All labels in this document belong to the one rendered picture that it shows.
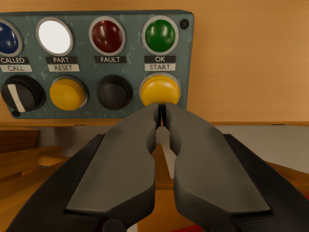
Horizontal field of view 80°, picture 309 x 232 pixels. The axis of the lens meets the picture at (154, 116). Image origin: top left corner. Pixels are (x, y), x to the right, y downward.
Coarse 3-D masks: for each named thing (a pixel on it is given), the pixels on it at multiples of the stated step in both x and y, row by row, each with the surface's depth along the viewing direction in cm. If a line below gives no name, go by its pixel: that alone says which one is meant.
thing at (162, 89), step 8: (152, 80) 13; (160, 80) 13; (168, 80) 13; (144, 88) 13; (152, 88) 13; (160, 88) 13; (168, 88) 13; (176, 88) 13; (144, 96) 14; (152, 96) 13; (160, 96) 13; (168, 96) 13; (176, 96) 14; (144, 104) 14
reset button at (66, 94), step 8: (64, 80) 13; (56, 88) 13; (64, 88) 13; (72, 88) 13; (80, 88) 14; (56, 96) 13; (64, 96) 13; (72, 96) 13; (80, 96) 14; (56, 104) 14; (64, 104) 14; (72, 104) 14; (80, 104) 14
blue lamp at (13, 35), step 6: (0, 24) 12; (0, 30) 12; (6, 30) 12; (12, 30) 12; (0, 36) 12; (6, 36) 12; (12, 36) 12; (0, 42) 12; (6, 42) 12; (12, 42) 12; (0, 48) 13; (6, 48) 13; (12, 48) 13
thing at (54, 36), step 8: (48, 24) 12; (56, 24) 12; (40, 32) 12; (48, 32) 12; (56, 32) 12; (64, 32) 12; (40, 40) 12; (48, 40) 12; (56, 40) 12; (64, 40) 12; (48, 48) 13; (56, 48) 13; (64, 48) 13
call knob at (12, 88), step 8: (16, 80) 13; (24, 80) 14; (8, 88) 13; (16, 88) 13; (24, 88) 13; (32, 88) 14; (8, 96) 13; (16, 96) 13; (24, 96) 13; (32, 96) 14; (40, 96) 14; (8, 104) 14; (16, 104) 14; (24, 104) 14; (32, 104) 14
